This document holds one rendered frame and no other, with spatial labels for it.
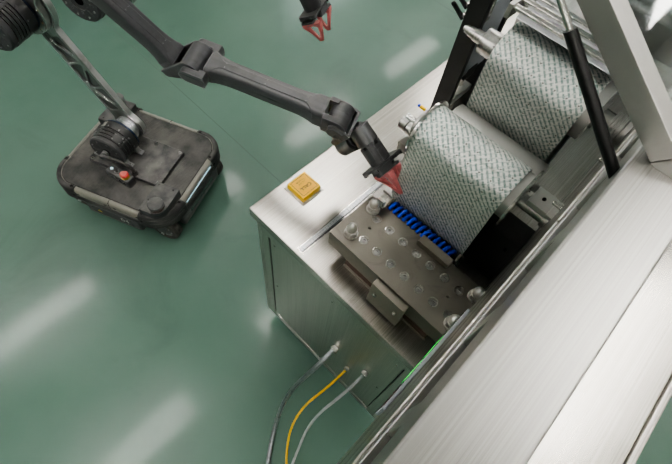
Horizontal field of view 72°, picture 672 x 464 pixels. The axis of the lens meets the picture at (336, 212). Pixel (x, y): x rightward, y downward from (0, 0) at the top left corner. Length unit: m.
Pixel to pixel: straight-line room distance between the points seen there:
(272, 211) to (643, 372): 0.94
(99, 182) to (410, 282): 1.61
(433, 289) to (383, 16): 2.63
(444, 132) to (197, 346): 1.50
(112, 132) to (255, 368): 1.19
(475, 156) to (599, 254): 0.53
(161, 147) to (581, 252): 2.06
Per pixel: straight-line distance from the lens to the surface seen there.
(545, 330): 0.46
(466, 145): 1.01
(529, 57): 1.13
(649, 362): 0.78
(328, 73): 3.02
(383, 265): 1.13
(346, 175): 1.41
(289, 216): 1.32
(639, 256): 0.55
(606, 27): 0.57
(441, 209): 1.13
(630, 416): 0.74
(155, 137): 2.42
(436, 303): 1.13
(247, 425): 2.06
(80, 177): 2.38
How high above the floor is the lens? 2.04
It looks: 59 degrees down
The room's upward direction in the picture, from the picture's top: 9 degrees clockwise
